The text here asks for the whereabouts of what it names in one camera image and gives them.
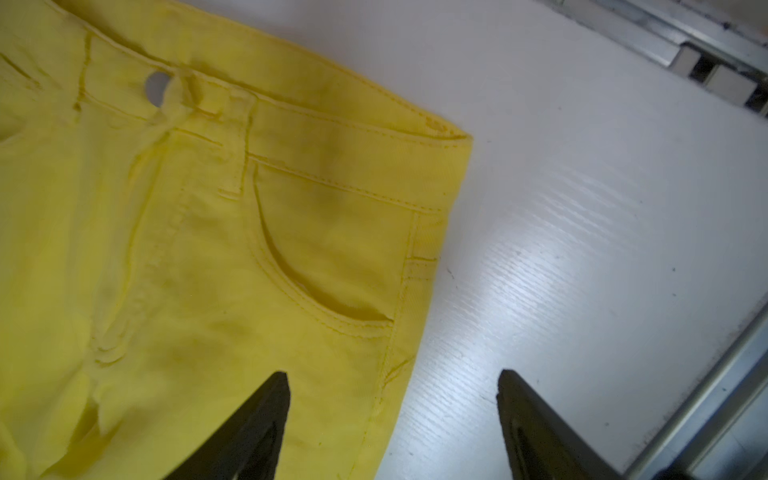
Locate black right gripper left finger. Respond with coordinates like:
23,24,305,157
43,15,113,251
166,371,291,480

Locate yellow trousers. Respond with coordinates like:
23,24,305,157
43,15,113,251
1,1,472,479

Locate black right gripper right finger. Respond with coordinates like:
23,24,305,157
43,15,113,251
497,370,621,479

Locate aluminium frame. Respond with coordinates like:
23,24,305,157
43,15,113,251
536,0,768,480

